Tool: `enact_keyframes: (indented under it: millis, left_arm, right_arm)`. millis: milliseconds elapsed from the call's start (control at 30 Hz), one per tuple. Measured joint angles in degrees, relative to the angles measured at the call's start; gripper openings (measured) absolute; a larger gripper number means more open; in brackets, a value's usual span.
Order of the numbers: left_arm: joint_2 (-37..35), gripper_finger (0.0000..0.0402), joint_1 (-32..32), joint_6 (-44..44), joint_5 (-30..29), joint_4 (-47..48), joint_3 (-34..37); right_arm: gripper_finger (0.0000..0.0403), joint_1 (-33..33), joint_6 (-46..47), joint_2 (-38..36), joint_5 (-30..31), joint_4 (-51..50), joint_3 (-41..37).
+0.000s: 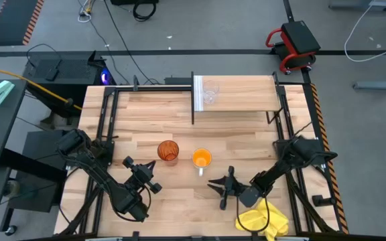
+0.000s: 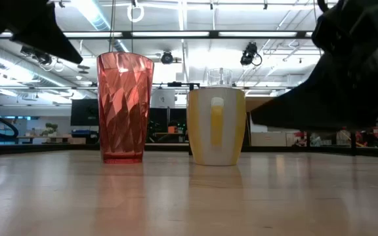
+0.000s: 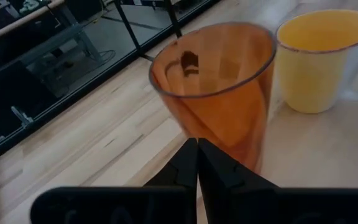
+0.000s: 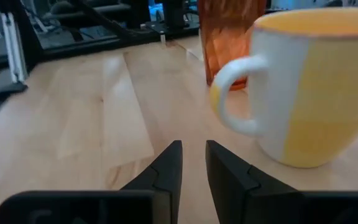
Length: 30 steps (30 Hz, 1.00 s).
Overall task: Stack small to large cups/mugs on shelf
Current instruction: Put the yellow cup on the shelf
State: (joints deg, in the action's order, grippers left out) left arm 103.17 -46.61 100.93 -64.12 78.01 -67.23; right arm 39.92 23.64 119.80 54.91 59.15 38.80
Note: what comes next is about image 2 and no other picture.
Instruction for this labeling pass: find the silver ceiling duct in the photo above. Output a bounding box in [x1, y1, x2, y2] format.
[70, 0, 129, 53]

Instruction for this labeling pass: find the red faceted plastic tumbler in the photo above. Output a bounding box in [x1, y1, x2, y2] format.
[96, 51, 155, 165]

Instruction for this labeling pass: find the black monitor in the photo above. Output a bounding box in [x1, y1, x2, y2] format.
[70, 98, 100, 127]

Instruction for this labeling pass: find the clear glass cup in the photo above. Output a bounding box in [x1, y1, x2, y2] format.
[207, 67, 234, 88]

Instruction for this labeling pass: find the white hanging ring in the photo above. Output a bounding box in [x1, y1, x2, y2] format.
[126, 2, 146, 24]

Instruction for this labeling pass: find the black round hanging lamp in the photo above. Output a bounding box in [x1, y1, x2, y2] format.
[160, 50, 175, 66]

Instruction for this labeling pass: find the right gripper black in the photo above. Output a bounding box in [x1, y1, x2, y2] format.
[250, 0, 378, 132]

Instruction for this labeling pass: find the green potted plant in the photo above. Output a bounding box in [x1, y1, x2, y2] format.
[41, 122, 59, 137]

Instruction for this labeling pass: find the black overhead camera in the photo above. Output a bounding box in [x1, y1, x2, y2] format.
[240, 41, 263, 67]

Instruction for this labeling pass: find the white mug yellow inside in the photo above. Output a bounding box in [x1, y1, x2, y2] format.
[186, 87, 247, 167]

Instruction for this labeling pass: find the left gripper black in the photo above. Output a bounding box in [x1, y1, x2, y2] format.
[0, 0, 84, 65]

